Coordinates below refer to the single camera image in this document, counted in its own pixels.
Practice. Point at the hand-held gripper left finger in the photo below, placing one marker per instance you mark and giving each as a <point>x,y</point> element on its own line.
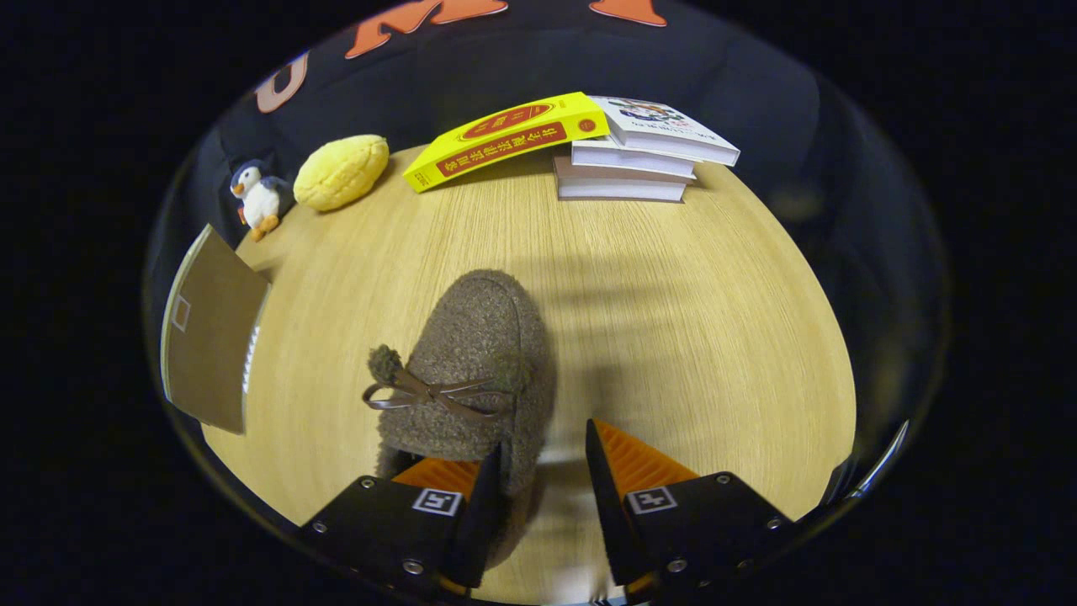
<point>486,522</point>

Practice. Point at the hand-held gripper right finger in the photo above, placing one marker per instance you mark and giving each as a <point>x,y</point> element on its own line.
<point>607,513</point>

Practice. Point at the brown fuzzy shoe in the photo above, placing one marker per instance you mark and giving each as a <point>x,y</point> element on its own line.
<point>480,337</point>

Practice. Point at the cream fabric storage box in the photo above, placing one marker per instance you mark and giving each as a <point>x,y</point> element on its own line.
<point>210,328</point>

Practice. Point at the brown cover white book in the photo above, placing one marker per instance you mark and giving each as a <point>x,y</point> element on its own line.
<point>618,187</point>

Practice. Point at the plain white book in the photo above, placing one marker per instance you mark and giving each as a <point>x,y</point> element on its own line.
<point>623,158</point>

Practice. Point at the yellow plush bun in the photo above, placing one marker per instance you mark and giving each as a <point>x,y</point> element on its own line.
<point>341,172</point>

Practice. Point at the yellow book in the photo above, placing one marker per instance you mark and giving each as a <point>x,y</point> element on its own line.
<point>505,139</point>

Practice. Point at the white illustrated cover book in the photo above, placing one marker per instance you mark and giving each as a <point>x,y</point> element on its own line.
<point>665,126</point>

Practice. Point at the penguin plush toy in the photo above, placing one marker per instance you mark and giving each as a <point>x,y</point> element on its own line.
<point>259,202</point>

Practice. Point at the curved metal rail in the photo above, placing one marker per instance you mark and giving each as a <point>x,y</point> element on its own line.
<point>879,461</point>

